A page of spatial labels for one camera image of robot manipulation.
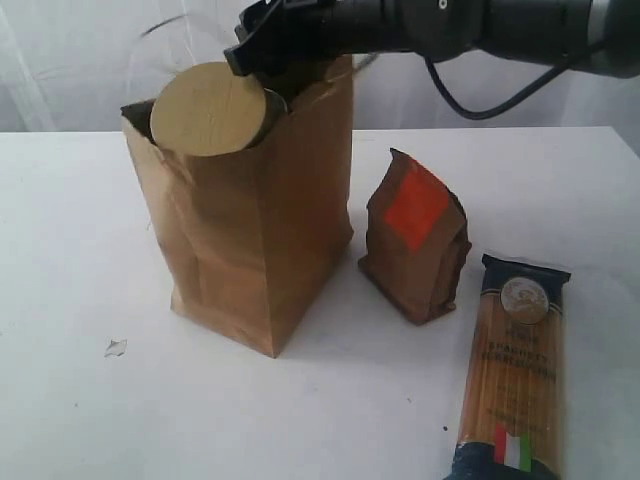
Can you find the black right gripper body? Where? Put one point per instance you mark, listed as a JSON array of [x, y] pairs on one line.
[[297, 31]]

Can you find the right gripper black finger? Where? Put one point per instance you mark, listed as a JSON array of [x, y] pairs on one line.
[[246, 58]]

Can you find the clear jar gold lid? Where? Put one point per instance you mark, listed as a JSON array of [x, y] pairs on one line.
[[206, 110]]

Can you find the brown paper shopping bag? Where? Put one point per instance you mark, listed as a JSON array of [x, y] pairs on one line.
[[251, 237]]

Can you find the spaghetti packet dark blue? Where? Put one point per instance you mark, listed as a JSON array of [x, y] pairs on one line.
[[511, 423]]

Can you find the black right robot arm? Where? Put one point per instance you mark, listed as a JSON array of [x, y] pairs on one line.
[[547, 32]]

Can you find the brown pouch orange label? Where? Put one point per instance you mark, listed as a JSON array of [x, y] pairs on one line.
[[416, 241]]

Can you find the clear plastic scrap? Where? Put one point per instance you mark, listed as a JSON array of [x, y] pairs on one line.
[[116, 348]]

